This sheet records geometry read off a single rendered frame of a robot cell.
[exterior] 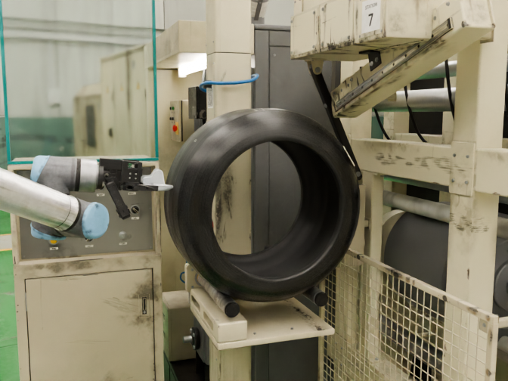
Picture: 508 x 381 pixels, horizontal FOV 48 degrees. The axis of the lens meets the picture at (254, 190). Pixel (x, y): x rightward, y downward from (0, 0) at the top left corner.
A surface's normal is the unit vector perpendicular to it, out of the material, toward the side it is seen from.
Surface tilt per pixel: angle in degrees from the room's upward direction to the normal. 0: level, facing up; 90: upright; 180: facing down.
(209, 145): 59
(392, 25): 90
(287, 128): 79
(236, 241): 90
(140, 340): 90
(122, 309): 90
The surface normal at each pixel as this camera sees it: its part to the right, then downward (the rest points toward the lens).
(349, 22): -0.94, 0.04
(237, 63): 0.33, 0.13
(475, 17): 0.31, -0.18
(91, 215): 0.88, 0.04
